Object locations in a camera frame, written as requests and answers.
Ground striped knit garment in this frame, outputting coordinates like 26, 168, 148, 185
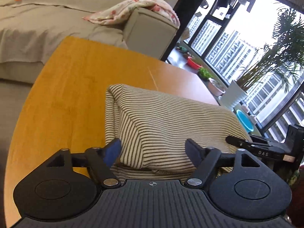
105, 84, 250, 181

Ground blue plastic basin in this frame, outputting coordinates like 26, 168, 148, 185
236, 110, 254, 133

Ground pink plant pot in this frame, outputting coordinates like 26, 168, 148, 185
207, 78, 225, 97

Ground small green plant tray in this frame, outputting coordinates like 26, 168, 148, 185
197, 67, 213, 81

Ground palm plant in white pot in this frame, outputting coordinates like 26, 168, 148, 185
219, 7, 303, 110

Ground red plastic basin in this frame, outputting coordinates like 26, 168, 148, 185
187, 56, 202, 70

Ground pink patterned blanket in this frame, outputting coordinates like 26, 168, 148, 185
82, 0, 180, 29

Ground grey sofa with cover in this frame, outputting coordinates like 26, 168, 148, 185
0, 0, 191, 84

